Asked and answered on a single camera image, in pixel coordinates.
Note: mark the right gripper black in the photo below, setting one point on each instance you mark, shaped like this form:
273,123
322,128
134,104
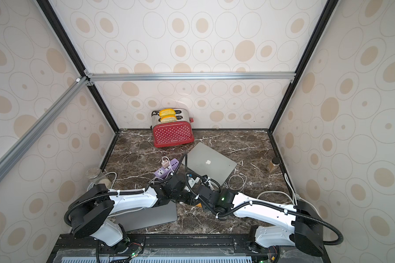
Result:
201,190

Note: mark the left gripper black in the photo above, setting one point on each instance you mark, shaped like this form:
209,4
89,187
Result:
190,193

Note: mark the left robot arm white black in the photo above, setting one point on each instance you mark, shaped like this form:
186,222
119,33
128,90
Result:
88,216

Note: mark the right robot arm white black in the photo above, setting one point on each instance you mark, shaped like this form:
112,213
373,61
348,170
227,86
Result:
290,225

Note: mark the dark grey laptop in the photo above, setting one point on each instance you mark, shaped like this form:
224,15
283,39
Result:
148,217

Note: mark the pink charger adapter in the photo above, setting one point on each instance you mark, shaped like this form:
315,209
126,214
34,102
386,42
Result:
165,162

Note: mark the silver apple laptop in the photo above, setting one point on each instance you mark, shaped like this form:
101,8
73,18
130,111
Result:
203,160

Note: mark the purple power strip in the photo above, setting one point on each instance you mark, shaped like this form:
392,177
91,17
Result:
162,173

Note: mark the red polka dot toaster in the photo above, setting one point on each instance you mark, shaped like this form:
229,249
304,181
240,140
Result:
172,133

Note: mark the small brown spice bottle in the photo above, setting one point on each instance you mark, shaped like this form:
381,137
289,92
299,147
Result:
273,164

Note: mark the yellow toast slice front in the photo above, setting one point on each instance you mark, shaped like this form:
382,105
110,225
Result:
168,118

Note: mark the yellow toast slice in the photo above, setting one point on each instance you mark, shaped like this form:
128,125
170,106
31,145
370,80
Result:
168,118
167,112

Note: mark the yellow toast slice rear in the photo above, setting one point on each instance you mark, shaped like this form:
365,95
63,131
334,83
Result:
167,112

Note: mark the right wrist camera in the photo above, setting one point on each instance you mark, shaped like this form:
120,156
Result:
193,181

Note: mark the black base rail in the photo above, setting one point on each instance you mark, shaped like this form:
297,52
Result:
155,248

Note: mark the horizontal aluminium frame bar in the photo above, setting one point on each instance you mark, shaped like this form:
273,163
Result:
196,76

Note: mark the left diagonal aluminium frame bar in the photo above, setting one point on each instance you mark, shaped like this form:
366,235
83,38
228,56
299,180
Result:
16,152

